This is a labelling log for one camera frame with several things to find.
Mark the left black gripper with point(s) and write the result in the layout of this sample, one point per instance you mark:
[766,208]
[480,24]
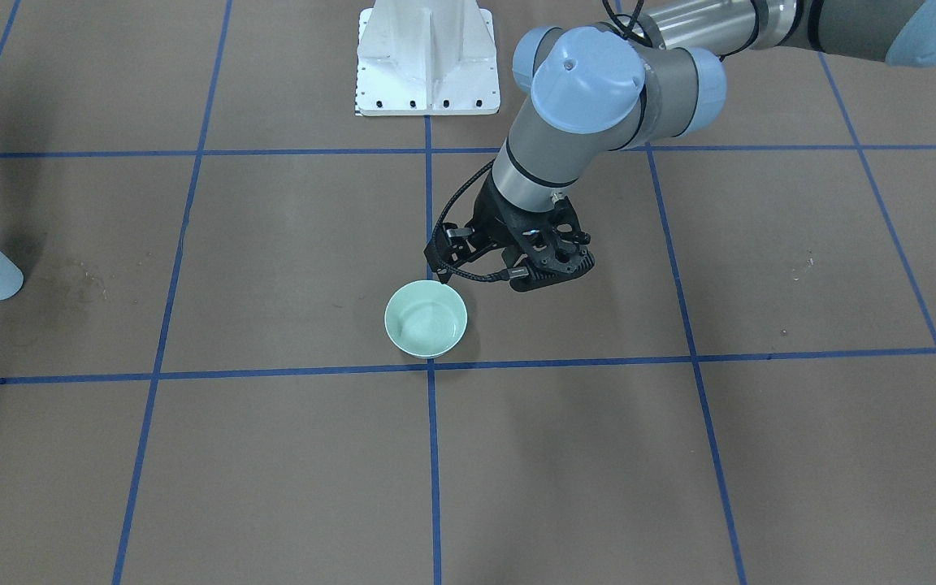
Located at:
[493,218]

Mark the mint green ceramic bowl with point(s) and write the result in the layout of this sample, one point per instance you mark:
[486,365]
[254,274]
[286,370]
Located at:
[425,318]

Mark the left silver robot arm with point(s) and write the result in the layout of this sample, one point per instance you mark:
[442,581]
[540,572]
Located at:
[619,83]

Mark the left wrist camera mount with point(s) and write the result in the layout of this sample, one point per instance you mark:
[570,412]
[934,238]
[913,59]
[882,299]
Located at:
[550,247]

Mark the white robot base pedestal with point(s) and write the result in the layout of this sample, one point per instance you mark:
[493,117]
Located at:
[426,58]

